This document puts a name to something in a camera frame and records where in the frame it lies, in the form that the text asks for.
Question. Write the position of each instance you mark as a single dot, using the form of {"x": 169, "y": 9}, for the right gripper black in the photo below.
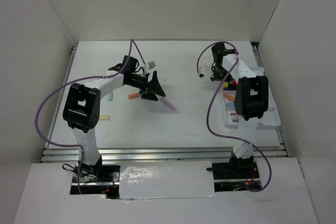
{"x": 214, "y": 77}

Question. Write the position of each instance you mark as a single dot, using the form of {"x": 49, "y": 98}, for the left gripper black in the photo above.
{"x": 154, "y": 88}

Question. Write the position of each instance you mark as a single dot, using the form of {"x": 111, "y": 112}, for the pink translucent highlighter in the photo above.
{"x": 170, "y": 105}

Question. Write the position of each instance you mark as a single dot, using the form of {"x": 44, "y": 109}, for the orange grey highlighter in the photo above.
{"x": 133, "y": 95}

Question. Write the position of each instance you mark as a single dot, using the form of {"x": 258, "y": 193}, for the orange translucent highlighter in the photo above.
{"x": 229, "y": 97}

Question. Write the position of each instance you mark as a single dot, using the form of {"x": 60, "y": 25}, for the blue translucent highlighter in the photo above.
{"x": 230, "y": 105}

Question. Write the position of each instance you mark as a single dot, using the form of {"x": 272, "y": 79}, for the pale yellow highlighter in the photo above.
{"x": 104, "y": 118}

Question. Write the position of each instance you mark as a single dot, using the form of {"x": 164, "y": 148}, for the purple black highlighter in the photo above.
{"x": 232, "y": 87}

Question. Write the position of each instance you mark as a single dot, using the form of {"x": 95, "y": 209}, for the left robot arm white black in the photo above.
{"x": 82, "y": 107}

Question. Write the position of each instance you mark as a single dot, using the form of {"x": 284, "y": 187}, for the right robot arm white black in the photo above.
{"x": 242, "y": 153}

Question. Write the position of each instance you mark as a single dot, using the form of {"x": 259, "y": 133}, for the white foil cover panel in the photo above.
{"x": 166, "y": 180}

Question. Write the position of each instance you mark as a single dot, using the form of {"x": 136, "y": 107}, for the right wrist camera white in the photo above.
{"x": 205, "y": 71}

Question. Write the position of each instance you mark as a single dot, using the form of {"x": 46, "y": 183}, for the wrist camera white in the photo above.
{"x": 205, "y": 71}
{"x": 150, "y": 65}

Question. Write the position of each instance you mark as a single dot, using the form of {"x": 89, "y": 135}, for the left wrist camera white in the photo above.
{"x": 150, "y": 65}

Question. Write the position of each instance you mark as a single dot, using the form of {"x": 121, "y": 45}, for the aluminium frame rail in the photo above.
{"x": 160, "y": 154}

